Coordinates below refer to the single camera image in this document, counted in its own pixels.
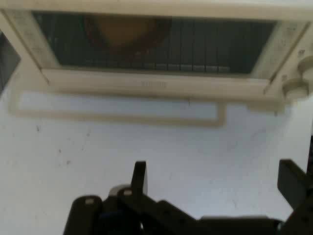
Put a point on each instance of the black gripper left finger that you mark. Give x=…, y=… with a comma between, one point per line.
x=139, y=176

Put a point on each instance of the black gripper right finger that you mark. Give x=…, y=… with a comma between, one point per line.
x=293, y=186

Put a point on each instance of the cream oven door with glass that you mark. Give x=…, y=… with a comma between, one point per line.
x=97, y=82

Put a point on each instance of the beige oven knob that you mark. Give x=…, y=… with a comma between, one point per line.
x=294, y=88
x=306, y=67

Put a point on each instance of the cream toaster oven body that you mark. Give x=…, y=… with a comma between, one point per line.
x=292, y=69

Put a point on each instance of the red bowl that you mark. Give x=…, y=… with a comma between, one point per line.
x=94, y=39

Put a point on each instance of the yellow food item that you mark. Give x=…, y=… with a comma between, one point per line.
x=124, y=30

